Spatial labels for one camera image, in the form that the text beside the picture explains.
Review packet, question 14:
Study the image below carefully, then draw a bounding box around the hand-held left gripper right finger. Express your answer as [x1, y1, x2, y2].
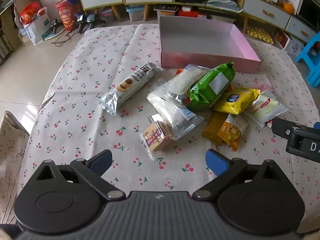
[192, 149, 288, 201]

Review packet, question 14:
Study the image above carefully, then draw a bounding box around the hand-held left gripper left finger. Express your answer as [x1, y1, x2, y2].
[32, 149, 125, 201]

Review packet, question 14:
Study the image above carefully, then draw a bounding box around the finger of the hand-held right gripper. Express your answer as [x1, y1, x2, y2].
[271, 119, 294, 140]

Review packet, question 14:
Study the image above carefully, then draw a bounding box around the white pale yellow snack packet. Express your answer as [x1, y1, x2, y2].
[243, 89, 290, 128]

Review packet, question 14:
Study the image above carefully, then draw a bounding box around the gold snack packet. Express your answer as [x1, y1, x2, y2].
[201, 110, 228, 146]

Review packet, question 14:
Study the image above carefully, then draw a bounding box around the orange lotus root snack packet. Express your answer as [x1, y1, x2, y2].
[215, 114, 249, 152]

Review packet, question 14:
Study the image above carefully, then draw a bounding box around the yellow snack packet blue label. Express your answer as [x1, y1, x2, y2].
[213, 87, 261, 116]

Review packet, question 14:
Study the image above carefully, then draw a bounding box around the brown biscuit packet pink label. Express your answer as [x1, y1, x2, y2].
[139, 120, 177, 161]

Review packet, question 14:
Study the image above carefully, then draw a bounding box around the long clear snack packet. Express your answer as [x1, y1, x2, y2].
[146, 78, 205, 141]

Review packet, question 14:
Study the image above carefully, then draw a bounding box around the green snack packet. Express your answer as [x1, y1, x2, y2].
[188, 62, 236, 110]

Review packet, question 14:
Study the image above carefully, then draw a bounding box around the long silver cookie packet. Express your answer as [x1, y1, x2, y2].
[98, 61, 163, 116]

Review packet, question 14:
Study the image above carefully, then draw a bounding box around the clear rice cracker packet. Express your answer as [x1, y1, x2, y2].
[166, 64, 213, 96]

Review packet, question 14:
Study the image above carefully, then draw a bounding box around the pink cardboard box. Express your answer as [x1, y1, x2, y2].
[159, 16, 262, 75]

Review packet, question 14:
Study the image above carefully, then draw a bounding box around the cherry print cloth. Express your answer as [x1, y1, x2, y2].
[21, 24, 320, 234]

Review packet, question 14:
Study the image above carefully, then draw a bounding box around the blue plastic stool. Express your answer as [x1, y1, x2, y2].
[295, 32, 320, 88]

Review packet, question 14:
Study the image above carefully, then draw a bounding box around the white printed box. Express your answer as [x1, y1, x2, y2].
[275, 29, 305, 55]

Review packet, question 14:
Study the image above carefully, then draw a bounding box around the beige floral cloth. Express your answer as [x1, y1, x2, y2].
[0, 110, 30, 228]

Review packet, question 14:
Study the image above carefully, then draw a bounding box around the yellow egg tray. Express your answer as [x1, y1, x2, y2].
[247, 27, 274, 44]

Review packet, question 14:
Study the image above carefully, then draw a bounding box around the black microwave oven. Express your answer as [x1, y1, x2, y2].
[297, 0, 320, 28]

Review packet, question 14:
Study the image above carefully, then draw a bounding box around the black hand-held device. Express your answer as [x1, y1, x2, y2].
[76, 15, 88, 33]
[86, 14, 105, 29]

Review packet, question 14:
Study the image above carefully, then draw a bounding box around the stack of papers and bags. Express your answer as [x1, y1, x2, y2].
[207, 0, 243, 13]

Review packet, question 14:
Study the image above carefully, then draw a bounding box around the white paper bag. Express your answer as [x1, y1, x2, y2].
[19, 6, 52, 45]

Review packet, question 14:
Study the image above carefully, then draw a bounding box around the red cardboard box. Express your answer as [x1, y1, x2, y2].
[179, 6, 208, 19]

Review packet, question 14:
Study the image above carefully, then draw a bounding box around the clear bin blue lid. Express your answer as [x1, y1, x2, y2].
[126, 5, 145, 22]

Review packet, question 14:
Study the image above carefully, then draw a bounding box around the clear storage bin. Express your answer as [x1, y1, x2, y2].
[154, 4, 179, 18]

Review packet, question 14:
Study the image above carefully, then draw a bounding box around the wooden side shelf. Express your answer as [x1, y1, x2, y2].
[0, 0, 38, 63]

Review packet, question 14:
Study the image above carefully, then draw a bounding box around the red plastic bag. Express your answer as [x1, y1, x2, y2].
[20, 1, 43, 25]

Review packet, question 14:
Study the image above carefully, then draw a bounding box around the black floor cable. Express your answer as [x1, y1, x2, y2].
[51, 29, 75, 47]

